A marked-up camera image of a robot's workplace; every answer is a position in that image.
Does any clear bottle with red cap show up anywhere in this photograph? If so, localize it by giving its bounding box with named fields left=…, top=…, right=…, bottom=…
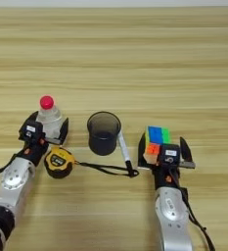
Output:
left=35, top=94, right=65, bottom=140

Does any black mesh pen cup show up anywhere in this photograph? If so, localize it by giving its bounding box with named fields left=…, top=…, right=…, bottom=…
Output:
left=86, top=111, right=122, bottom=157

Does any white marker with black cap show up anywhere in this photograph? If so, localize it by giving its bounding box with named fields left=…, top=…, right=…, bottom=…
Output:
left=116, top=130, right=135, bottom=177

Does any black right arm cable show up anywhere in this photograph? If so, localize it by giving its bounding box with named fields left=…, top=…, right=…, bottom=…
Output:
left=168, top=170, right=216, bottom=251

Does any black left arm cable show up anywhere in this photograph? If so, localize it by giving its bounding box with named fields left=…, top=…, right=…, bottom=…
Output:
left=0, top=148, right=25, bottom=180

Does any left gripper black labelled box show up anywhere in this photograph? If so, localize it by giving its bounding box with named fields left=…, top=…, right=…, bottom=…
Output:
left=21, top=119, right=45, bottom=143

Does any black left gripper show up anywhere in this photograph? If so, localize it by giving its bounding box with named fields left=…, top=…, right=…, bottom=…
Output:
left=18, top=111, right=69, bottom=167

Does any colourful Rubik's cube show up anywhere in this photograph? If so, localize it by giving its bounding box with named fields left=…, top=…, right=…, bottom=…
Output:
left=143, top=125, right=172, bottom=165

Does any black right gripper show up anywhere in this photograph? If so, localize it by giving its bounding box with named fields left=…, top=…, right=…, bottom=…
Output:
left=137, top=131, right=197, bottom=191

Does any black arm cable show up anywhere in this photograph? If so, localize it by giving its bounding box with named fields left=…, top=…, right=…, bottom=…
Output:
left=168, top=170, right=216, bottom=251
left=0, top=148, right=25, bottom=180

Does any yellow black tape measure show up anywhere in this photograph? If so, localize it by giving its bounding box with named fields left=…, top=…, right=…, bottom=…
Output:
left=43, top=146, right=140, bottom=179

